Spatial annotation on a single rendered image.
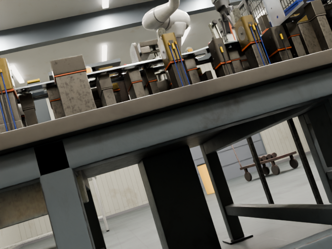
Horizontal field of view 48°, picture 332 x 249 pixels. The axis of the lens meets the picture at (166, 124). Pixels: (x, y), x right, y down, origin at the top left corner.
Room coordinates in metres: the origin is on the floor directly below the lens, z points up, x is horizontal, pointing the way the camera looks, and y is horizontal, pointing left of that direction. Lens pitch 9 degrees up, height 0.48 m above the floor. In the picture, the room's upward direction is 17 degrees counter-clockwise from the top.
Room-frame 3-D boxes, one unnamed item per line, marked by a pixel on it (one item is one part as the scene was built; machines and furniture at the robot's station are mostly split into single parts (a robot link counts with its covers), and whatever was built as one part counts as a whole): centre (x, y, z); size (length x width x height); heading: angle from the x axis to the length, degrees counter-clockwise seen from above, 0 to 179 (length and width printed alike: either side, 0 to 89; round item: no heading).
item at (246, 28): (1.52, -0.45, 0.87); 0.12 x 0.07 x 0.35; 17
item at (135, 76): (1.59, 0.08, 0.84); 0.12 x 0.05 x 0.29; 17
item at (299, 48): (1.60, -0.65, 0.84); 0.05 x 0.05 x 0.29; 17
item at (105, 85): (1.55, 0.20, 0.84); 0.12 x 0.05 x 0.29; 17
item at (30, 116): (1.46, 0.51, 0.84); 0.05 x 0.05 x 0.29; 17
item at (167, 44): (1.45, -0.11, 0.87); 0.12 x 0.07 x 0.35; 17
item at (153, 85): (1.63, 0.01, 0.84); 0.07 x 0.04 x 0.29; 17
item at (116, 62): (1.87, 0.32, 1.16); 0.37 x 0.14 x 0.02; 107
